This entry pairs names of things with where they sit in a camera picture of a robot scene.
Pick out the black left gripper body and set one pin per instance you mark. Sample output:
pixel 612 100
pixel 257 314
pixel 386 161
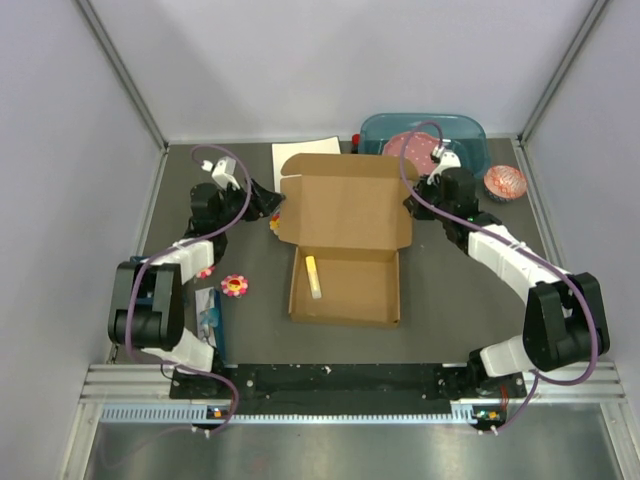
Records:
pixel 232 207

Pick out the aluminium frame post right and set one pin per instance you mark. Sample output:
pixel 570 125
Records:
pixel 587 26

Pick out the grey slotted cable duct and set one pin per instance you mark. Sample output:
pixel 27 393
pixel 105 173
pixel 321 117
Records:
pixel 209 415

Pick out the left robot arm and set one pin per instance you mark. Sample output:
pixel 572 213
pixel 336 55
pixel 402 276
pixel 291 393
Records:
pixel 160 330

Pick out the rainbow flower plush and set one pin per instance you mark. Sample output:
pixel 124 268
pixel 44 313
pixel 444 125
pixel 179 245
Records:
pixel 274 223

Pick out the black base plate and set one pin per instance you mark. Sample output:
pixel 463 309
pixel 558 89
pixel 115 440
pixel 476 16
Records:
pixel 434 381

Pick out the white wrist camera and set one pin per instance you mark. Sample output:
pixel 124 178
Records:
pixel 444 159
pixel 222 172

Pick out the red patterned bowl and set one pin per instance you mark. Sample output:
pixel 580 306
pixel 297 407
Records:
pixel 503 183

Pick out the pink flower plush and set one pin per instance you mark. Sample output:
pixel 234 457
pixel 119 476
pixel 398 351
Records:
pixel 234 285
pixel 205 273

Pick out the red capped small bottle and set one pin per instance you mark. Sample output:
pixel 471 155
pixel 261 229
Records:
pixel 355 143

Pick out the yellow highlighter marker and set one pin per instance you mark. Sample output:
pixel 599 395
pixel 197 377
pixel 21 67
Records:
pixel 313 277

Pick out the white square plate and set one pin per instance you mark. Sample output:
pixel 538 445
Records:
pixel 282 152

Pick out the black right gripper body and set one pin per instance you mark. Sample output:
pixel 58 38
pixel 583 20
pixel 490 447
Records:
pixel 432 193

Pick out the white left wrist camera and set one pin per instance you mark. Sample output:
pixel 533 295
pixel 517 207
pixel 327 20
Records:
pixel 222 172

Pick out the aluminium frame post left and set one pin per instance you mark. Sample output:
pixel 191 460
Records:
pixel 99 32

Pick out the pink dotted plate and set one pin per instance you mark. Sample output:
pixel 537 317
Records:
pixel 418 150

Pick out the teal plastic basin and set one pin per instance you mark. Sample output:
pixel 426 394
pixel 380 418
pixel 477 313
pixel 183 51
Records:
pixel 384 134

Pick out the dark blue cloth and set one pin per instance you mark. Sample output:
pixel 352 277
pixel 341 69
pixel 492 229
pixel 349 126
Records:
pixel 145 290

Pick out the brown cardboard box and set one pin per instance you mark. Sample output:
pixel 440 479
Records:
pixel 347 211

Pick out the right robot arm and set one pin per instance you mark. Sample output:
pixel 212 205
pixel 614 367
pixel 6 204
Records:
pixel 565 320

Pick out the aluminium frame post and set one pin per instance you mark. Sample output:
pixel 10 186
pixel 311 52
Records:
pixel 587 26
pixel 99 32

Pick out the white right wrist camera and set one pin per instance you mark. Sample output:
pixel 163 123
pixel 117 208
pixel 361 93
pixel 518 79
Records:
pixel 444 159

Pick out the blue packet under arm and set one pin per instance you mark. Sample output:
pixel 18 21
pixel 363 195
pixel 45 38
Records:
pixel 210 326

